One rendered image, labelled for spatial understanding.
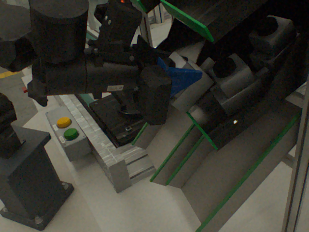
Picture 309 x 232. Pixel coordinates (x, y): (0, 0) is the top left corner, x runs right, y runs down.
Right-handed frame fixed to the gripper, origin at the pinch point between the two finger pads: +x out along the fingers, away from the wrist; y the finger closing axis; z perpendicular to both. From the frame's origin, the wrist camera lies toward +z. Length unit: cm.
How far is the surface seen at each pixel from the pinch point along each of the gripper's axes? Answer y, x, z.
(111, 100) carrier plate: 47, 4, -32
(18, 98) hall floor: 258, -36, -148
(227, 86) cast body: -5.0, 6.2, -0.5
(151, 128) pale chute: 18.6, 6.2, -23.7
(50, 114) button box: 52, -14, -39
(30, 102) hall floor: 243, -25, -144
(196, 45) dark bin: 13.9, 10.9, -2.0
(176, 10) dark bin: -0.8, -1.0, 8.1
